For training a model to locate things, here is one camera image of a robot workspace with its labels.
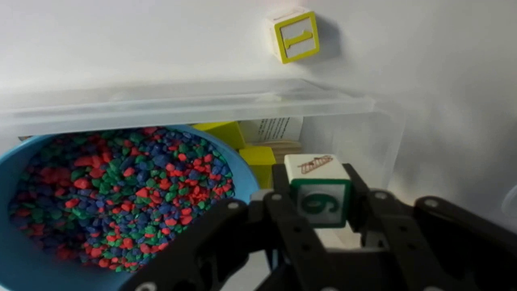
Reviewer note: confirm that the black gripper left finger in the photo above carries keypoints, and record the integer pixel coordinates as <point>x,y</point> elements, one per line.
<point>219,246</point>

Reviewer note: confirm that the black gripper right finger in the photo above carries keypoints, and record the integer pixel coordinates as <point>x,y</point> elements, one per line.
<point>431,244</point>

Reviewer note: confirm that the green number cube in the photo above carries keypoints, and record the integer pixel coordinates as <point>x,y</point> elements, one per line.
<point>321,188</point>

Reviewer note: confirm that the yellow framed letter cube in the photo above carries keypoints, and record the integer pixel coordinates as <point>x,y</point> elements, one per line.
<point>293,34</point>

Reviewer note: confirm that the blue bowl with coloured gravel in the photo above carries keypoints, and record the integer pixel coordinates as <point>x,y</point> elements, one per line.
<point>82,212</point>

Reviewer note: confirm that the yellow blocks in container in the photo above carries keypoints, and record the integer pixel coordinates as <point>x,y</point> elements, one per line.
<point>260,157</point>

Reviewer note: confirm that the clear plastic container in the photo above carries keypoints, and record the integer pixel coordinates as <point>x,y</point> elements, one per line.
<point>290,115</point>

